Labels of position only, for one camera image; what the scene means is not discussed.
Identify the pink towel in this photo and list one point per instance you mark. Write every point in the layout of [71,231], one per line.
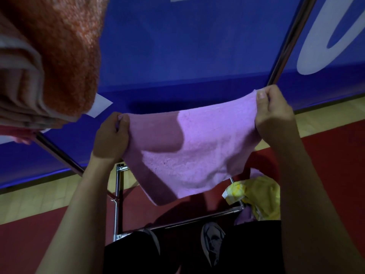
[17,136]

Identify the blue banner with white print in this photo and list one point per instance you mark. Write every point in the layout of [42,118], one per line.
[185,45]

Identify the person's left grey shoe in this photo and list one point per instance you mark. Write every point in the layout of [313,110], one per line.
[152,239]

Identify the person's grey shoe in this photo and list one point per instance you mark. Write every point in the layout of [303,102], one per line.
[152,239]
[212,239]

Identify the metal drying rack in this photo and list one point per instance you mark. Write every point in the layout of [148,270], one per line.
[291,39]

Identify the person's left forearm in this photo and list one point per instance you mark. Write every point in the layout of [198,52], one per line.
[77,222]

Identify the person's right forearm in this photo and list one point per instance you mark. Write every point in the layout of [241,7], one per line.
[316,214]

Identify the person's black trousers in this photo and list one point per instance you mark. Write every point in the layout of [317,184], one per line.
[251,251]

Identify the orange patterned towel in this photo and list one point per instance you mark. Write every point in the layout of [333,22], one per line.
[65,57]

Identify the person's right hand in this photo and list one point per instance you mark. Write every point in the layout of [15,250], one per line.
[273,116]

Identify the person's left hand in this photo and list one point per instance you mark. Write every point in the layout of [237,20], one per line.
[111,139]

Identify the yellow white cloth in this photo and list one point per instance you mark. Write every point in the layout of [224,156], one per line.
[262,196]

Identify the person's right grey shoe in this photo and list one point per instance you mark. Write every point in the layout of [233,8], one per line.
[212,239]

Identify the purple towel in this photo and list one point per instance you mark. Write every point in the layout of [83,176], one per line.
[245,216]
[205,145]

